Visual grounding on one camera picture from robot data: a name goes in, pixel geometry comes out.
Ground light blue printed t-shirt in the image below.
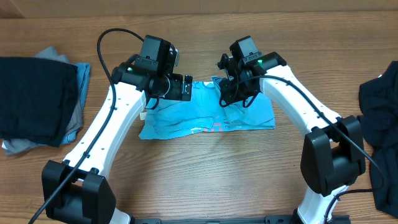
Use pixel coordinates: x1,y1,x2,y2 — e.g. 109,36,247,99
139,77,275,140

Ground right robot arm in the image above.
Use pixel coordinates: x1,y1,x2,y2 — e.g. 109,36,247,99
217,36,366,223

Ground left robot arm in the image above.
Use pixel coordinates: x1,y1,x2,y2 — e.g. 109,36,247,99
38,35,193,223

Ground black t-shirt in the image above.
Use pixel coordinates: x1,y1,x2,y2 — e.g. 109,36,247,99
358,61,397,218

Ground folded grey garment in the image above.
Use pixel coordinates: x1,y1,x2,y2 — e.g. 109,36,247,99
1,47,90,154

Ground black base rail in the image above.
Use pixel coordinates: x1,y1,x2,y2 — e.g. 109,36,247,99
124,214,351,224

